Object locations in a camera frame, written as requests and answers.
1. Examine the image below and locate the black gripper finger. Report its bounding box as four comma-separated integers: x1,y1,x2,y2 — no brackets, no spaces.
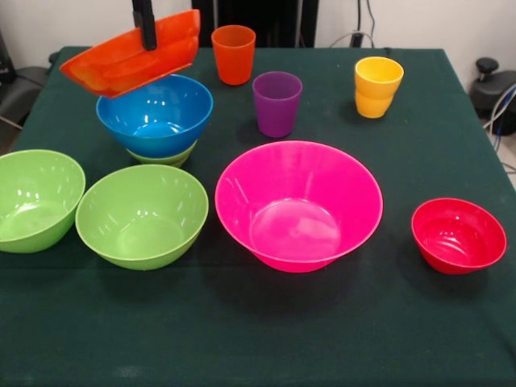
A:
131,0,158,52

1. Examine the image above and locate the orange plastic bowl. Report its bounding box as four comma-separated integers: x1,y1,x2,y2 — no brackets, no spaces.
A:
59,8,202,100

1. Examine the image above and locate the blue plastic bowl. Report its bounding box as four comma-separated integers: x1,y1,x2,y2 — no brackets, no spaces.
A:
95,73,214,159

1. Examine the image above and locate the large green plastic bowl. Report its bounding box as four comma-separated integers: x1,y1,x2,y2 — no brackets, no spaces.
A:
74,164,210,271
0,148,87,254

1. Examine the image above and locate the pink plastic bowl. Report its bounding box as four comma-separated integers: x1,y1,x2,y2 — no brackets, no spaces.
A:
214,140,385,274

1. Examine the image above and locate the orange plastic cup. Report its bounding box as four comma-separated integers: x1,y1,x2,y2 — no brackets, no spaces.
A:
210,24,257,86

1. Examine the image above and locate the small green plastic bowl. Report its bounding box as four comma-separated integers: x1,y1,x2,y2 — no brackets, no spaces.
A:
126,136,199,169

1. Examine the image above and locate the black office chair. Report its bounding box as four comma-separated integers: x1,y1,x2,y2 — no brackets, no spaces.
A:
0,30,61,130

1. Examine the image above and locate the purple plastic cup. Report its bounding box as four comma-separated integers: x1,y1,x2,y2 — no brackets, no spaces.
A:
252,71,304,139

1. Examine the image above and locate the yellow plastic cup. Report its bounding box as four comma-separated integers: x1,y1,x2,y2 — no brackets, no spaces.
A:
355,90,394,119
354,56,405,100

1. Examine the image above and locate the dark green tablecloth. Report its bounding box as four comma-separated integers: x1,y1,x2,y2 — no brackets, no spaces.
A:
0,46,516,387

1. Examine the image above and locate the black equipment base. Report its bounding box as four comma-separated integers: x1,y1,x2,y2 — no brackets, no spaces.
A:
469,57,516,119

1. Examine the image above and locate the small red plastic bowl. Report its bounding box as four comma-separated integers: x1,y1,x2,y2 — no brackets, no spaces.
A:
410,197,508,276

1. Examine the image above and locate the bundle of grey cables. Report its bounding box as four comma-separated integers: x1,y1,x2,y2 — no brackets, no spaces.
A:
482,82,516,140

